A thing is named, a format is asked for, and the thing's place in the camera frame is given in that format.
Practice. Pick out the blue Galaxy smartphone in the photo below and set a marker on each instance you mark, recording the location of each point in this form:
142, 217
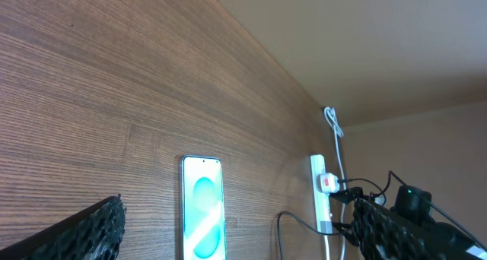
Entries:
202, 217

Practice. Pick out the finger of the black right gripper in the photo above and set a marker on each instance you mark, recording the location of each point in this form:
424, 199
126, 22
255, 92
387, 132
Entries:
346, 231
348, 195

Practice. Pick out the brown cardboard panel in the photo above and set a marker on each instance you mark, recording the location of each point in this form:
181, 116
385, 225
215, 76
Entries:
407, 79

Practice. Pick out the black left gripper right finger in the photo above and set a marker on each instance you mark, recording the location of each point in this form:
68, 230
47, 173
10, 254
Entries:
381, 234

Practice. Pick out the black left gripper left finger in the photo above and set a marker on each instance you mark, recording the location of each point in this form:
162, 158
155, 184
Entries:
94, 233

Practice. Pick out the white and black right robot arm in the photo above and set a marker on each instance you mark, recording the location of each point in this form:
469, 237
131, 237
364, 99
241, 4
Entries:
415, 205

